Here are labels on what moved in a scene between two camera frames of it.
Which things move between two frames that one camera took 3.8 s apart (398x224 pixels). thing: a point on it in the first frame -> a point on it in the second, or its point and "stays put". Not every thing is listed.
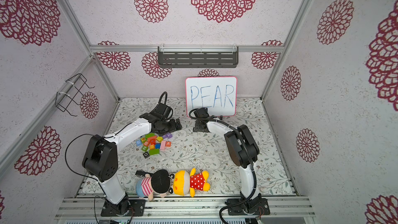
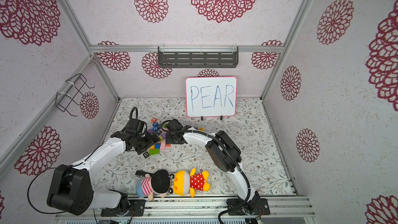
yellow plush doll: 185,182 stays put
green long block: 155,151 stays put
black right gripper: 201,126 -> 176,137
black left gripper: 174,126 -> 151,141
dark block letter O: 145,154 stays put
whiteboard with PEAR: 218,94 stays put
